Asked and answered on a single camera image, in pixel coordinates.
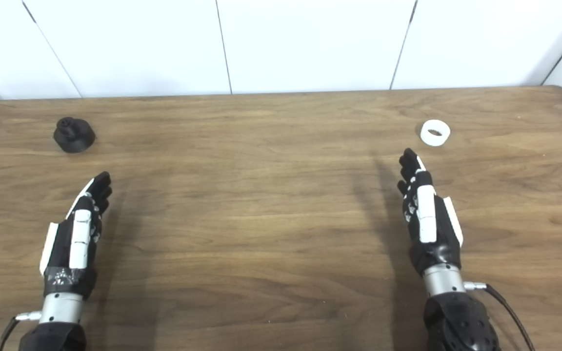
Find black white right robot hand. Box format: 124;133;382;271
397;148;463;276

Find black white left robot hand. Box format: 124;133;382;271
40;172;113;299

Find white plastic ring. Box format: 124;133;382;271
420;119;451;147

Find round black plastic part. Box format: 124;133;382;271
53;117;96;154

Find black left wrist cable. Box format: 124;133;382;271
0;311;42;351

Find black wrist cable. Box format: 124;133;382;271
464;281;535;351
0;311;42;351

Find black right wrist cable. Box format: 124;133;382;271
464;281;535;351

